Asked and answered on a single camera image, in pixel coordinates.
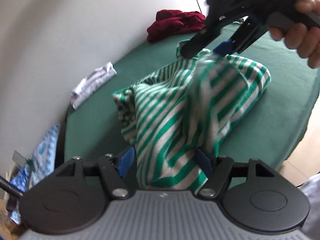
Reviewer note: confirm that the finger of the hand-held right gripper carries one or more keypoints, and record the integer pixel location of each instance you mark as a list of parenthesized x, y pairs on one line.
[(223, 48), (197, 42)]

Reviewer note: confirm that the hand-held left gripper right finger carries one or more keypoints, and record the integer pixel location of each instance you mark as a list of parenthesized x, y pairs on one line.
[(203, 161)]

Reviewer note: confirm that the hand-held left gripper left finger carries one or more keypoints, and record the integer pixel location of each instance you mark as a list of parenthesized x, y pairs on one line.
[(126, 163)]

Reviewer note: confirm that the green white striped shirt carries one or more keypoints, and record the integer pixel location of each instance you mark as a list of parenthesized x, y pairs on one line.
[(175, 110)]

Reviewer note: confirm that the person's right hand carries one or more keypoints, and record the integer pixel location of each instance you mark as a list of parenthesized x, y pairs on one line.
[(302, 40)]

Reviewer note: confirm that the dark red garment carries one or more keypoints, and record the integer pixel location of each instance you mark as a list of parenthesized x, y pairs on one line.
[(175, 23)]

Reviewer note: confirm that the green table cover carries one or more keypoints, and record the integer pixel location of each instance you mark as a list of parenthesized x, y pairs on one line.
[(275, 92)]

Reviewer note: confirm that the blue floral towel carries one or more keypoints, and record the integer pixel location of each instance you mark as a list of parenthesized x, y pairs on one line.
[(42, 155)]

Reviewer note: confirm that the white folded shirt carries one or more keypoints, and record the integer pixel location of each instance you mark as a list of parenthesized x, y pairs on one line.
[(92, 85)]

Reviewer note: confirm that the dark grey cylinder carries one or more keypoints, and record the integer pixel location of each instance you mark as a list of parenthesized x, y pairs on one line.
[(10, 188)]

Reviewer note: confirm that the person's light shirt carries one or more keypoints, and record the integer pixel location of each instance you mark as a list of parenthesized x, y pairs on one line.
[(312, 210)]

